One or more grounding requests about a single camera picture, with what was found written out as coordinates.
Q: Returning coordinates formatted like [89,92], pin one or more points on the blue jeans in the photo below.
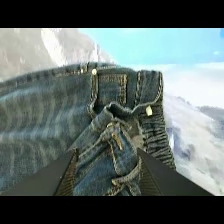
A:
[50,113]

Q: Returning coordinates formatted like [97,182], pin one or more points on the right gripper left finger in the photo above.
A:
[50,178]

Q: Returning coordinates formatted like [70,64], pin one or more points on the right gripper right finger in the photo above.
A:
[166,181]

